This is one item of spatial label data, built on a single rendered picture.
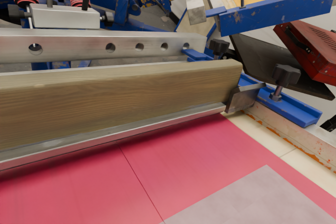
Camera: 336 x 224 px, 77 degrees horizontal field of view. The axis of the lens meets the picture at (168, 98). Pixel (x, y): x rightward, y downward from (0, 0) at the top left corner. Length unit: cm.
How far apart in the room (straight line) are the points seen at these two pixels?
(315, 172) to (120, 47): 41
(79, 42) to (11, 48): 11
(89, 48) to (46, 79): 25
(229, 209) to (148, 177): 9
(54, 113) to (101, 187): 9
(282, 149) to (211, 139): 11
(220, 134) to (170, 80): 14
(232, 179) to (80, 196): 17
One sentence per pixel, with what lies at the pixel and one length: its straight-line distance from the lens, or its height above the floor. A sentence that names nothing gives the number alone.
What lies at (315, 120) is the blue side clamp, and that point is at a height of 117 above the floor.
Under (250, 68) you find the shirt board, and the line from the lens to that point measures 98.
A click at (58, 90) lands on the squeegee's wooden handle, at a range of 22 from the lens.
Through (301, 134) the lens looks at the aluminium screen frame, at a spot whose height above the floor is 115.
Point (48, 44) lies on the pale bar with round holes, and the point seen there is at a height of 110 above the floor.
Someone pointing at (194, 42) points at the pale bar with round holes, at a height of 110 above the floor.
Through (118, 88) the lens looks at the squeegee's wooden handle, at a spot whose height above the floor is 119.
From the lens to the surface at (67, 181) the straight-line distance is 26.
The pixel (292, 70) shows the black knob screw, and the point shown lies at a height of 121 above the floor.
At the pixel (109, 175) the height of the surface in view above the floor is 111.
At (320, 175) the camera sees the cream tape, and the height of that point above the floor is 114.
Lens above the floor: 135
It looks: 41 degrees down
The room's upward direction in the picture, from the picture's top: 24 degrees clockwise
